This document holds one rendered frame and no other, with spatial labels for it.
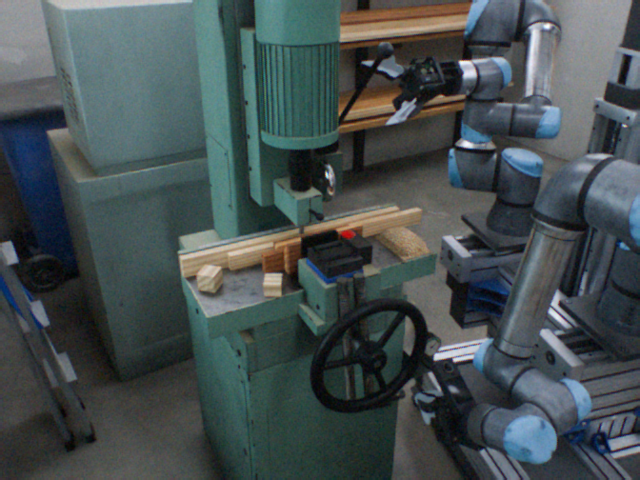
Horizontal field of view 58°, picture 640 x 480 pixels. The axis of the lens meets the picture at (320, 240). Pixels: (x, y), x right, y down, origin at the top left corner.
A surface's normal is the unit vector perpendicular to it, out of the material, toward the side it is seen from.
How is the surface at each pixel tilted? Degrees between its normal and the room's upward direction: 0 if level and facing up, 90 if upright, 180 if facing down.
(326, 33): 90
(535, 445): 60
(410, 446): 0
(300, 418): 90
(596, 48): 90
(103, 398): 0
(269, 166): 90
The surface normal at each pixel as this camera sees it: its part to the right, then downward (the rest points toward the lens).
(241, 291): 0.00, -0.88
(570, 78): -0.86, 0.25
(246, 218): 0.46, 0.43
